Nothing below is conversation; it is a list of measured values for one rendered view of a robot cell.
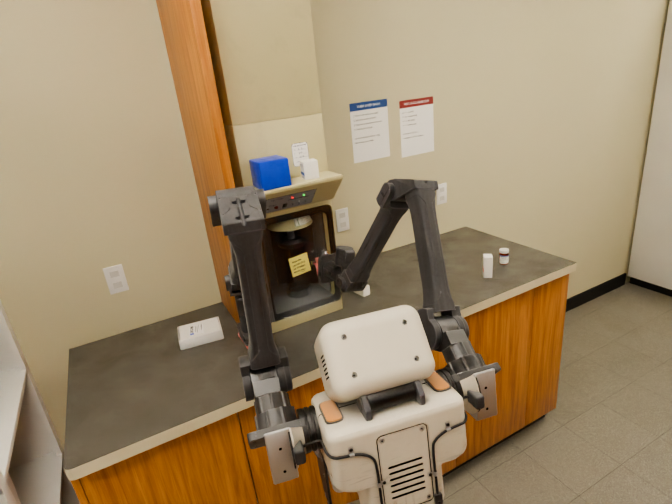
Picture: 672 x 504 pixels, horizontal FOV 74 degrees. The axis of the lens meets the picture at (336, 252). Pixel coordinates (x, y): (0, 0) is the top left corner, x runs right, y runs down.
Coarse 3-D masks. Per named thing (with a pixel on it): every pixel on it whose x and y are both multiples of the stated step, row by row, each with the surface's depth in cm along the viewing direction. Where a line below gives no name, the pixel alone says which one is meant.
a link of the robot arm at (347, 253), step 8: (336, 248) 148; (344, 248) 148; (352, 248) 149; (336, 256) 148; (344, 256) 146; (352, 256) 146; (336, 264) 148; (344, 264) 146; (336, 280) 146; (344, 280) 142
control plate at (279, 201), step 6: (300, 192) 150; (306, 192) 151; (312, 192) 153; (276, 198) 146; (282, 198) 148; (288, 198) 150; (294, 198) 152; (300, 198) 153; (306, 198) 155; (312, 198) 157; (270, 204) 148; (276, 204) 150; (282, 204) 152; (288, 204) 154; (294, 204) 155; (300, 204) 157; (270, 210) 152; (276, 210) 154
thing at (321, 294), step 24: (288, 216) 159; (312, 216) 163; (264, 240) 157; (288, 240) 162; (312, 240) 166; (288, 264) 164; (288, 288) 167; (312, 288) 172; (336, 288) 178; (288, 312) 170
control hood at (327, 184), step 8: (320, 176) 154; (328, 176) 153; (336, 176) 152; (296, 184) 146; (304, 184) 147; (312, 184) 149; (320, 184) 151; (328, 184) 153; (336, 184) 156; (264, 192) 142; (272, 192) 143; (280, 192) 144; (288, 192) 147; (296, 192) 149; (320, 192) 156; (328, 192) 158; (312, 200) 159; (320, 200) 161; (288, 208) 156
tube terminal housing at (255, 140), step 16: (224, 128) 151; (240, 128) 144; (256, 128) 146; (272, 128) 149; (288, 128) 151; (304, 128) 154; (320, 128) 157; (240, 144) 145; (256, 144) 148; (272, 144) 150; (288, 144) 153; (320, 144) 158; (240, 160) 147; (288, 160) 154; (320, 160) 160; (240, 176) 149; (304, 208) 162; (336, 304) 182; (288, 320) 173; (304, 320) 176
